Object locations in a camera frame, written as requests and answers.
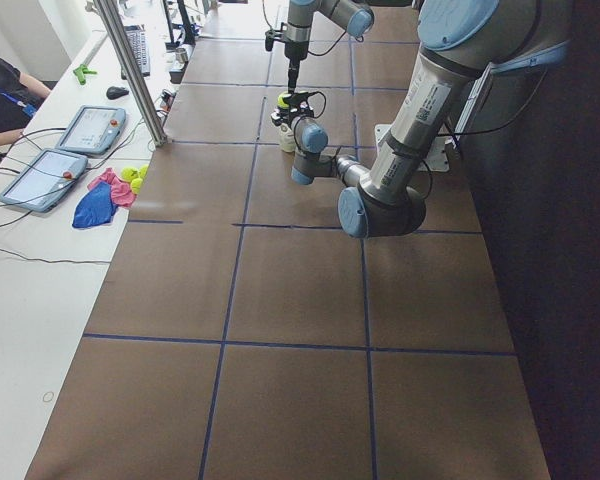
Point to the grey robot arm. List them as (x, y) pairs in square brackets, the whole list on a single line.
[(459, 40), (352, 17)]

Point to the silver metal cup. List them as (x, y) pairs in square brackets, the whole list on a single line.
[(182, 54)]

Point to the pink cloth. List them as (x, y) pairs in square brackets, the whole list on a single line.
[(121, 193)]

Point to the yellow tennis ball on cloth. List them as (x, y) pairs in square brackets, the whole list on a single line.
[(129, 174)]

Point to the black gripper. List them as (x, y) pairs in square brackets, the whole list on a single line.
[(284, 119), (295, 52)]

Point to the black keyboard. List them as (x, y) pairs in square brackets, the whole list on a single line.
[(136, 37)]

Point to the blue cloth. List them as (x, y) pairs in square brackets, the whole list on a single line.
[(95, 208)]

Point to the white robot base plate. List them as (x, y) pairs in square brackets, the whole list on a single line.
[(437, 150)]

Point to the yellow tennis ball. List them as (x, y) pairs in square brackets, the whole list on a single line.
[(283, 100), (129, 174)]

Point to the seated person dark shirt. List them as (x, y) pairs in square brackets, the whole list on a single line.
[(21, 96)]

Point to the teach pendant far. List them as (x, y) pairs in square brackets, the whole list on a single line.
[(93, 130)]

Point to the black computer mouse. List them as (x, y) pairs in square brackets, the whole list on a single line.
[(116, 92)]

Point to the black monitor stand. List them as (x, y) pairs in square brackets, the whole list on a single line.
[(182, 32)]

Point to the green plastic tool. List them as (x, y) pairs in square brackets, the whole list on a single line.
[(82, 71)]

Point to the teach pendant near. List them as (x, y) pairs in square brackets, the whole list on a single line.
[(45, 181)]

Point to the teach pendant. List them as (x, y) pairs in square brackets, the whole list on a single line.
[(93, 130), (45, 181)]

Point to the aluminium frame post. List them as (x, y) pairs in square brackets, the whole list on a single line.
[(108, 12)]

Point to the clear tennis ball can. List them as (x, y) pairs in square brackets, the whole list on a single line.
[(286, 139)]

